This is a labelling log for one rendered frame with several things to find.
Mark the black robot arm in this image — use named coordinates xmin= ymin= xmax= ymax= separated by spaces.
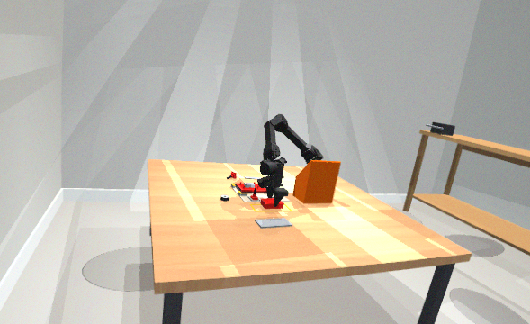
xmin=257 ymin=114 xmax=323 ymax=188

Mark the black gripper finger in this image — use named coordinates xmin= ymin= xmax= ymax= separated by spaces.
xmin=272 ymin=193 xmax=284 ymax=207
xmin=265 ymin=187 xmax=274 ymax=198

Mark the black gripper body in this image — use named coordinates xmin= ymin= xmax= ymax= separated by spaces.
xmin=267 ymin=174 xmax=289 ymax=196

